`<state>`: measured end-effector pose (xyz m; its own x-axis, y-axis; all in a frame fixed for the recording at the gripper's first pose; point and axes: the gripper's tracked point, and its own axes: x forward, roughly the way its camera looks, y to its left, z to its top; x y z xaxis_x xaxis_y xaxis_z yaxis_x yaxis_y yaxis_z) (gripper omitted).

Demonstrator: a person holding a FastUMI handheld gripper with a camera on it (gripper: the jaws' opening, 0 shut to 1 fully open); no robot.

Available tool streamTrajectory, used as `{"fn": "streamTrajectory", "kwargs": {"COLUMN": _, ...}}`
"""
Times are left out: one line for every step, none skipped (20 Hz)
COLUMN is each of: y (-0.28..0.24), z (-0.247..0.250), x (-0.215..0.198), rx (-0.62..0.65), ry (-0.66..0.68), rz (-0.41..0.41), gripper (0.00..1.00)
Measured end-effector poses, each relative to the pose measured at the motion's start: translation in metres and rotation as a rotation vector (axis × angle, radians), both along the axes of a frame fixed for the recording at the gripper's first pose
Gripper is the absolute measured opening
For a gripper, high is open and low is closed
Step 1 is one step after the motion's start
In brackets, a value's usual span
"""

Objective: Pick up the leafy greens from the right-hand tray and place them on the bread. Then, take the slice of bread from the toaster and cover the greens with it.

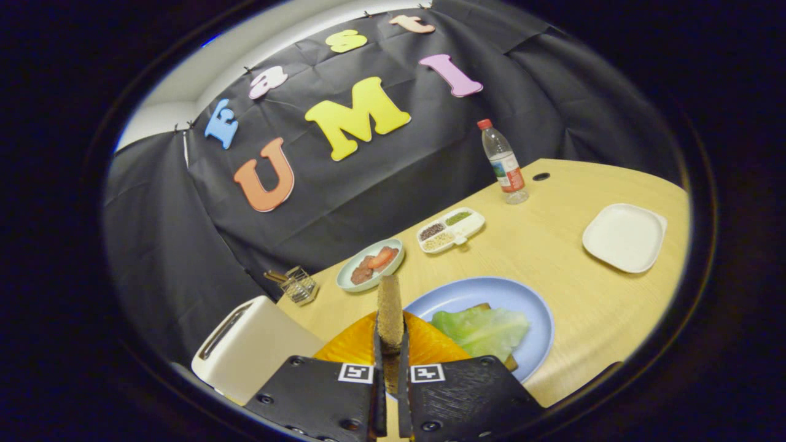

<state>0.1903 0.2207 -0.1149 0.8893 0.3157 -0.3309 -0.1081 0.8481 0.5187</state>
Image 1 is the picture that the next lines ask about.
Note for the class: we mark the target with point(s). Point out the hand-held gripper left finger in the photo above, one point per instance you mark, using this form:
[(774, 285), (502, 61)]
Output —
[(379, 405)]

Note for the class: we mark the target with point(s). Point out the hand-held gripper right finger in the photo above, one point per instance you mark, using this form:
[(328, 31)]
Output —
[(404, 405)]

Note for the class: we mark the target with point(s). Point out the green lettuce leaf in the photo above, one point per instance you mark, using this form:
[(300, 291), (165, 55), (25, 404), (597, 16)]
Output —
[(485, 331)]

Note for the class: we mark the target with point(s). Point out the white toaster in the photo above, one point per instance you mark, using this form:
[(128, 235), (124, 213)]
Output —
[(264, 350)]

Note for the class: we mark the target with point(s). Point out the pale green plate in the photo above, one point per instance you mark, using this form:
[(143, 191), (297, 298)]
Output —
[(342, 277)]

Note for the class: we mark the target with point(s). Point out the brown meat patty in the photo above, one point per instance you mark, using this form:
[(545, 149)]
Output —
[(361, 273)]

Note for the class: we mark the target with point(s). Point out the blue plate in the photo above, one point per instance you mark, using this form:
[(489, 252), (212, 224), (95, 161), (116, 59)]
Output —
[(491, 291)]

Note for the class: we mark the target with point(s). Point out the red tomato slice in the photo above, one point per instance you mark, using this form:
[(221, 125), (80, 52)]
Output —
[(384, 256)]

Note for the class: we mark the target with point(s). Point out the white divided seasoning tray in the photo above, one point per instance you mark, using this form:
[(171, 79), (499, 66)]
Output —
[(470, 226)]

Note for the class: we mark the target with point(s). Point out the clear plastic water bottle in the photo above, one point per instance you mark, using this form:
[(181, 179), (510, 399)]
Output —
[(506, 172)]

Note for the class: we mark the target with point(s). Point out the white square plate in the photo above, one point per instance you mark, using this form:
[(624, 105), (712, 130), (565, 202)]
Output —
[(623, 236)]

